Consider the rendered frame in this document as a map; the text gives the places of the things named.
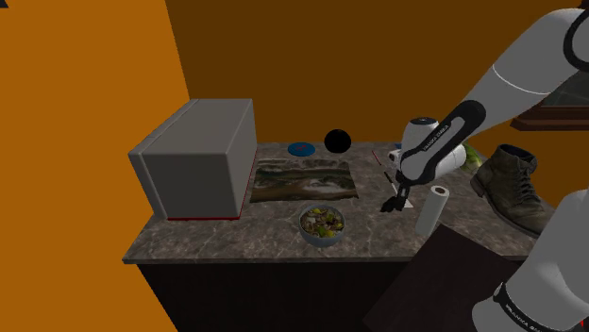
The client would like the white paper towel roll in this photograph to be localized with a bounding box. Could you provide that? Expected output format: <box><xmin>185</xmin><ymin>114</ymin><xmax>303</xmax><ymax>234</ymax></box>
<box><xmin>414</xmin><ymin>184</ymin><xmax>450</xmax><ymax>238</ymax></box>

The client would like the green lettuce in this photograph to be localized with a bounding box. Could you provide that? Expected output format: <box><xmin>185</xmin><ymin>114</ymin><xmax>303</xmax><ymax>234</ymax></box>
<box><xmin>462</xmin><ymin>142</ymin><xmax>484</xmax><ymax>174</ymax></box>

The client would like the black ball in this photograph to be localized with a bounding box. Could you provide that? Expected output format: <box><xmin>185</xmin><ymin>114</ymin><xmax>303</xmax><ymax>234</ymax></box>
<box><xmin>323</xmin><ymin>128</ymin><xmax>353</xmax><ymax>155</ymax></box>

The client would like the grey bowl of food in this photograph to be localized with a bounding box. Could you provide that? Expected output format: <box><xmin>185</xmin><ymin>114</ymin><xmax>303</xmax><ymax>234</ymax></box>
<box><xmin>298</xmin><ymin>203</ymin><xmax>346</xmax><ymax>249</ymax></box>

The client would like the landscape print placemat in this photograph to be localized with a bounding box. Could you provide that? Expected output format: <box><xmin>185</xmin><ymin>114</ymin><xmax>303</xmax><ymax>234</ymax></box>
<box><xmin>249</xmin><ymin>158</ymin><xmax>361</xmax><ymax>205</ymax></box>

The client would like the dark robot stand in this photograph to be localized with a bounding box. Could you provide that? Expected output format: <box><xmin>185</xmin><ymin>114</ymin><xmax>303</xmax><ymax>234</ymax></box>
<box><xmin>362</xmin><ymin>224</ymin><xmax>527</xmax><ymax>332</ymax></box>

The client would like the dark brown leather boot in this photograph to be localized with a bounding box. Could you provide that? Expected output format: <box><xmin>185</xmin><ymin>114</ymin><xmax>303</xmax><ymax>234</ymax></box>
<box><xmin>469</xmin><ymin>143</ymin><xmax>556</xmax><ymax>240</ymax></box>

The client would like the blue round disc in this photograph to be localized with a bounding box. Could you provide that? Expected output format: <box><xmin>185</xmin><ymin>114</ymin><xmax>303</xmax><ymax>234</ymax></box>
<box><xmin>287</xmin><ymin>141</ymin><xmax>317</xmax><ymax>158</ymax></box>

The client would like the dark counter cabinet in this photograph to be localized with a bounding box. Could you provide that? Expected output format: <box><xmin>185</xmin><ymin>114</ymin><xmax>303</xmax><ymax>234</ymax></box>
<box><xmin>137</xmin><ymin>260</ymin><xmax>409</xmax><ymax>332</ymax></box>

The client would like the brown framed window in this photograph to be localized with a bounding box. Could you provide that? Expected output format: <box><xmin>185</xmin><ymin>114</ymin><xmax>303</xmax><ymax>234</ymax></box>
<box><xmin>509</xmin><ymin>68</ymin><xmax>589</xmax><ymax>133</ymax></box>

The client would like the grey microwave oven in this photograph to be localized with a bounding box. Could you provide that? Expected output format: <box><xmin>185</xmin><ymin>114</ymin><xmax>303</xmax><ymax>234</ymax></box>
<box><xmin>127</xmin><ymin>98</ymin><xmax>259</xmax><ymax>222</ymax></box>

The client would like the black handled white knife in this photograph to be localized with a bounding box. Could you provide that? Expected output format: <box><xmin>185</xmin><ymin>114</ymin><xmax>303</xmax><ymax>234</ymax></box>
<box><xmin>383</xmin><ymin>171</ymin><xmax>414</xmax><ymax>209</ymax></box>

